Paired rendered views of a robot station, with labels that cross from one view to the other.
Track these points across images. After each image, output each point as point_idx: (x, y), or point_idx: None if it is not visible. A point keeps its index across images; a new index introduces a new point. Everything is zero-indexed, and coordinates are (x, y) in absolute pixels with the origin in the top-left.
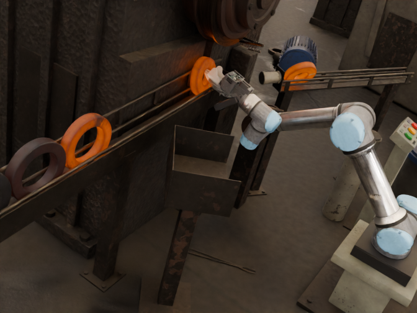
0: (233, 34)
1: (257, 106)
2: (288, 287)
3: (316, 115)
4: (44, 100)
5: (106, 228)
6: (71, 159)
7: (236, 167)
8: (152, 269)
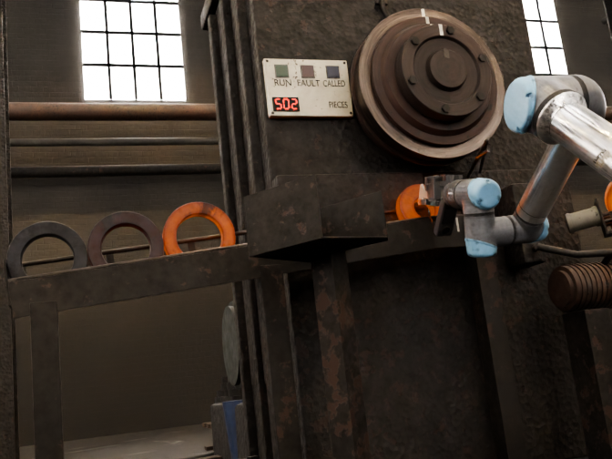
0: (429, 136)
1: (459, 183)
2: None
3: (544, 153)
4: (249, 298)
5: (270, 400)
6: (172, 246)
7: (578, 379)
8: None
